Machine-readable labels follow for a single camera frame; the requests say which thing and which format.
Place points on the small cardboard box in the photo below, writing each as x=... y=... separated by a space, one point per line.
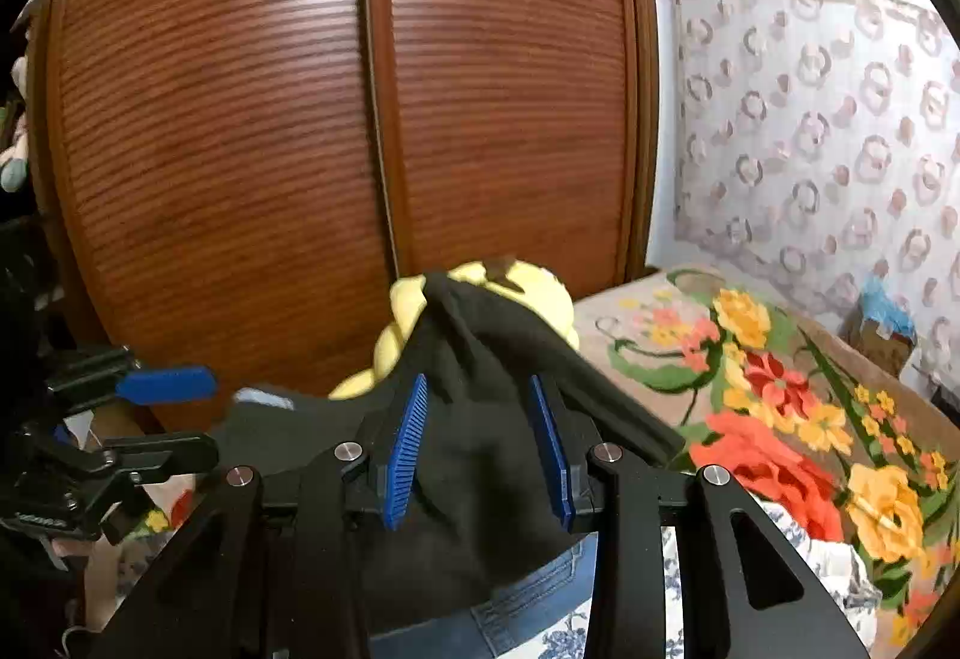
x=881 y=348

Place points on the blue folded denim jeans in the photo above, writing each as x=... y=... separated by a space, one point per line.
x=525 y=606

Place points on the light blue folded jeans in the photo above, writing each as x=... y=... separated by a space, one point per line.
x=259 y=397

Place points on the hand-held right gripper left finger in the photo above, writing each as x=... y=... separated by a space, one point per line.
x=405 y=456

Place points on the blue plastic bag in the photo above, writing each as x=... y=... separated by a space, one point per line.
x=885 y=307

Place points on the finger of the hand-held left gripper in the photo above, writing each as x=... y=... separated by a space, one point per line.
x=172 y=383
x=169 y=453

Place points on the white blue floral bedsheet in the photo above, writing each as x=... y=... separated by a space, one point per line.
x=825 y=569

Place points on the brown wooden wardrobe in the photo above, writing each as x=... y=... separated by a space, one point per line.
x=262 y=142

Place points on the colourful flower blanket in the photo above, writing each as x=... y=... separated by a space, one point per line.
x=750 y=404

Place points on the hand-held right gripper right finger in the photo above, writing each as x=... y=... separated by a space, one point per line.
x=553 y=456

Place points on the yellow plush toy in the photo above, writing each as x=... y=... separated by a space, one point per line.
x=517 y=292

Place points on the black pants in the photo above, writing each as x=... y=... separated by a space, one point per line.
x=472 y=479

